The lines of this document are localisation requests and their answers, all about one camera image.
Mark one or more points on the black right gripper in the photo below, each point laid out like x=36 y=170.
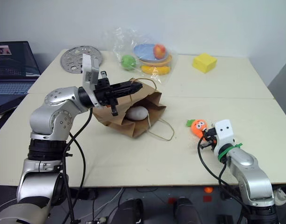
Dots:
x=212 y=137

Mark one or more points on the green toy apple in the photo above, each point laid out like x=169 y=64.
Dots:
x=128 y=62

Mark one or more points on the white plush toy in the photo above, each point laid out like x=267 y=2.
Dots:
x=137 y=113

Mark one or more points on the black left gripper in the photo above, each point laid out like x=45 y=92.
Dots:
x=103 y=92

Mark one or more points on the dark rounded shape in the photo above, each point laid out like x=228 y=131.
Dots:
x=130 y=211
x=185 y=210

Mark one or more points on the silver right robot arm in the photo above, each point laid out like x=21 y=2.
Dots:
x=250 y=172

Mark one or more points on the red toy apple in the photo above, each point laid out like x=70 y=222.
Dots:
x=159 y=51

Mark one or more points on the yellow toy banana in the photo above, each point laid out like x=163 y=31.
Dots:
x=154 y=69

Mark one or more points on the blue plate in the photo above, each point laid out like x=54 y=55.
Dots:
x=144 y=51

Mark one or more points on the brown paper bag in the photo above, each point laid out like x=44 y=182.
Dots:
x=143 y=100

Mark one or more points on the yellow cheese-shaped block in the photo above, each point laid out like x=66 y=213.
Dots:
x=205 y=63

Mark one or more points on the dark open laptop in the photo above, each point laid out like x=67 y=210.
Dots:
x=12 y=65

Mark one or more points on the clear plastic bag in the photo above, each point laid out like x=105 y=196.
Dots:
x=124 y=42

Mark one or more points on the orange carrot plush toy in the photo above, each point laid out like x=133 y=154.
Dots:
x=198 y=127

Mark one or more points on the white bracket under table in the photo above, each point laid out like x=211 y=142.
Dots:
x=281 y=196

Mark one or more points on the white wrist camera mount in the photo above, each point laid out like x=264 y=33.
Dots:
x=223 y=133
x=90 y=70

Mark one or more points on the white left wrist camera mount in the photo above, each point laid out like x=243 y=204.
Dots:
x=90 y=70

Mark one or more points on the flat black device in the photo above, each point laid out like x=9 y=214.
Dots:
x=8 y=105

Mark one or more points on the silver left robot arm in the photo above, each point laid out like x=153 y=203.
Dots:
x=52 y=121

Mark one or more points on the orange plate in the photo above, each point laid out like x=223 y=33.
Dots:
x=167 y=60

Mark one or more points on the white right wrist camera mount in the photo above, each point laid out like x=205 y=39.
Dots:
x=223 y=133

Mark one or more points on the perforated round metal disc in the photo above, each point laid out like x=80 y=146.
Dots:
x=73 y=59

